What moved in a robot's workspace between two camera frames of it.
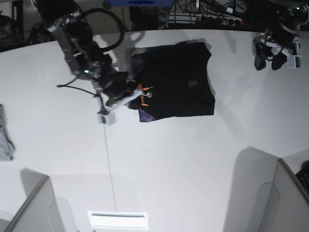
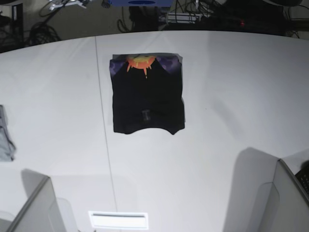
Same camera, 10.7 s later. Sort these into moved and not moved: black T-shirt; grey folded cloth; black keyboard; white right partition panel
Moved: black T-shirt
Not moved: white right partition panel; black keyboard; grey folded cloth
